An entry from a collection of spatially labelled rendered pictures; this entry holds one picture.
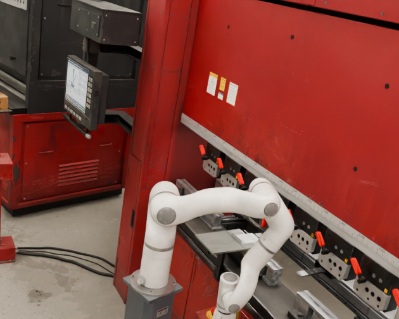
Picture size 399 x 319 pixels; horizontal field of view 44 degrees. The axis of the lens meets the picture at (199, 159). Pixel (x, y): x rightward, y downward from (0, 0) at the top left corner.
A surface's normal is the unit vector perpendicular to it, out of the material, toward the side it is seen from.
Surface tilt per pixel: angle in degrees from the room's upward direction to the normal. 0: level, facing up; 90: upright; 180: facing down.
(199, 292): 90
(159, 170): 90
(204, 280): 90
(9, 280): 0
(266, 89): 90
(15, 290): 0
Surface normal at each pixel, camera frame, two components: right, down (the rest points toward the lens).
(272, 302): 0.16, -0.93
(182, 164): 0.47, 0.38
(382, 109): -0.87, 0.04
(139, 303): -0.72, 0.12
